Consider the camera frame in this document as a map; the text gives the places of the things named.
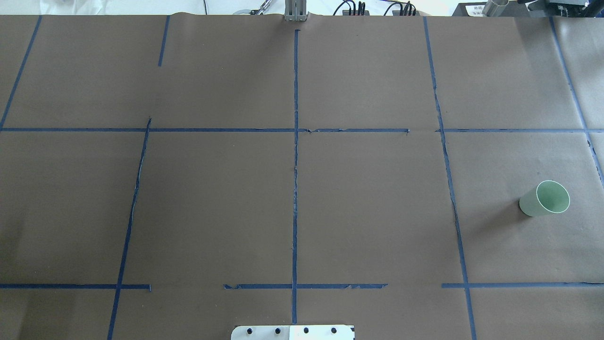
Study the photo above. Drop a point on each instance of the green cup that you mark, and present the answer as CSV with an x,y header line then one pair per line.
x,y
548,197

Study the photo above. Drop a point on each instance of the small metal cup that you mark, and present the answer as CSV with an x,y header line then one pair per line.
x,y
494,8

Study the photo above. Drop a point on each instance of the aluminium frame post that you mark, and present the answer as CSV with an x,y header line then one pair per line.
x,y
296,10

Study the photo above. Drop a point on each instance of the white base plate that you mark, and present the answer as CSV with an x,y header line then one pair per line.
x,y
294,332

